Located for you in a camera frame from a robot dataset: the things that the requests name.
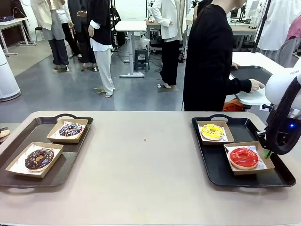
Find hanging white shirt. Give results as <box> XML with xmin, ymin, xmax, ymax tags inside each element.
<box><xmin>257</xmin><ymin>0</ymin><xmax>301</xmax><ymax>51</ymax></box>

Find orange bag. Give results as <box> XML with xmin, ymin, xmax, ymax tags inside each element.
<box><xmin>223</xmin><ymin>98</ymin><xmax>246</xmax><ymax>112</ymax></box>

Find chocolate donut small sprinkles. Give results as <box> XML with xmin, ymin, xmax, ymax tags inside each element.
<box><xmin>24</xmin><ymin>148</ymin><xmax>55</xmax><ymax>172</ymax></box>

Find large black serving tray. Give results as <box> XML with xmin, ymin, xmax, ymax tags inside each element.
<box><xmin>191</xmin><ymin>114</ymin><xmax>296</xmax><ymax>188</ymax></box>

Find brown plastic serving tray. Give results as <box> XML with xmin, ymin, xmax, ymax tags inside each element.
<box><xmin>0</xmin><ymin>114</ymin><xmax>94</xmax><ymax>189</ymax></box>

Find white cylindrical air purifier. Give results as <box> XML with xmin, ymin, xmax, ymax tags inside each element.
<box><xmin>0</xmin><ymin>44</ymin><xmax>22</xmax><ymax>102</ymax></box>

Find black stand pole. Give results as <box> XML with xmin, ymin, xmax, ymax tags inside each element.
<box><xmin>253</xmin><ymin>0</ymin><xmax>271</xmax><ymax>54</ymax></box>

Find hanging gray garment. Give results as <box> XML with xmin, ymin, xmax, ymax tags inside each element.
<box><xmin>270</xmin><ymin>37</ymin><xmax>301</xmax><ymax>68</ymax></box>

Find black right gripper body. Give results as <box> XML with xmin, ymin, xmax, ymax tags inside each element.
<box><xmin>265</xmin><ymin>105</ymin><xmax>301</xmax><ymax>155</ymax></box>

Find brown cardboard box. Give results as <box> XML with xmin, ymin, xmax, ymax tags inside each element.
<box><xmin>197</xmin><ymin>120</ymin><xmax>235</xmax><ymax>146</ymax></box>
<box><xmin>5</xmin><ymin>141</ymin><xmax>64</xmax><ymax>179</ymax></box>
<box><xmin>223</xmin><ymin>141</ymin><xmax>275</xmax><ymax>176</ymax></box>
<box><xmin>46</xmin><ymin>118</ymin><xmax>89</xmax><ymax>144</ymax></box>

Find white desk gray legs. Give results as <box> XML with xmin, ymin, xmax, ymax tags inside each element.
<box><xmin>0</xmin><ymin>17</ymin><xmax>31</xmax><ymax>57</ymax></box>

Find gray step stool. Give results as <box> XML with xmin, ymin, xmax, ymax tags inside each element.
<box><xmin>134</xmin><ymin>48</ymin><xmax>151</xmax><ymax>71</ymax></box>

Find hanging pink garment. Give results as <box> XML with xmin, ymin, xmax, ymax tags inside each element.
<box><xmin>286</xmin><ymin>16</ymin><xmax>301</xmax><ymax>41</ymax></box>

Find person's right hand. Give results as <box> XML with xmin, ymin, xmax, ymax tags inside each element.
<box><xmin>249</xmin><ymin>79</ymin><xmax>266</xmax><ymax>94</ymax></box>

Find red glazed donut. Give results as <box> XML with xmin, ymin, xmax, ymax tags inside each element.
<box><xmin>229</xmin><ymin>146</ymin><xmax>260</xmax><ymax>171</ymax></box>

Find white plastic bag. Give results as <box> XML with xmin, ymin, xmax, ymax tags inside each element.
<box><xmin>135</xmin><ymin>35</ymin><xmax>151</xmax><ymax>50</ymax></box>

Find black-sleeved right forearm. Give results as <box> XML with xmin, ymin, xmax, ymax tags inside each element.
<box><xmin>225</xmin><ymin>79</ymin><xmax>252</xmax><ymax>95</ymax></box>

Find bystander in black clothes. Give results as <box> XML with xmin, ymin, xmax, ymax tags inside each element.
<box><xmin>68</xmin><ymin>0</ymin><xmax>96</xmax><ymax>71</ymax></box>

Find white standing desk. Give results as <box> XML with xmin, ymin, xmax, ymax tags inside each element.
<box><xmin>115</xmin><ymin>20</ymin><xmax>148</xmax><ymax>78</ymax></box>

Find person in black top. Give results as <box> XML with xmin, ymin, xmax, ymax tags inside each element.
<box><xmin>183</xmin><ymin>0</ymin><xmax>236</xmax><ymax>112</ymax></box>

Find black cable sleeve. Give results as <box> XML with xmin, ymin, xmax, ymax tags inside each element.
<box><xmin>264</xmin><ymin>76</ymin><xmax>301</xmax><ymax>155</ymax></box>

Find bystander white top black trousers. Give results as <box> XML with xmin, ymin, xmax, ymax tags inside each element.
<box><xmin>56</xmin><ymin>0</ymin><xmax>82</xmax><ymax>58</ymax></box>

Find white side table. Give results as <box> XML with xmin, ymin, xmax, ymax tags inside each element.
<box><xmin>231</xmin><ymin>51</ymin><xmax>301</xmax><ymax>107</ymax></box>

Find dark donut white drizzle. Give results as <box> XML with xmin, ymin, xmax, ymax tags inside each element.
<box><xmin>59</xmin><ymin>122</ymin><xmax>83</xmax><ymax>139</ymax></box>

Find yellow sprinkled donut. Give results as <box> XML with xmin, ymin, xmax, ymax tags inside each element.
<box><xmin>201</xmin><ymin>124</ymin><xmax>224</xmax><ymax>141</ymax></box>

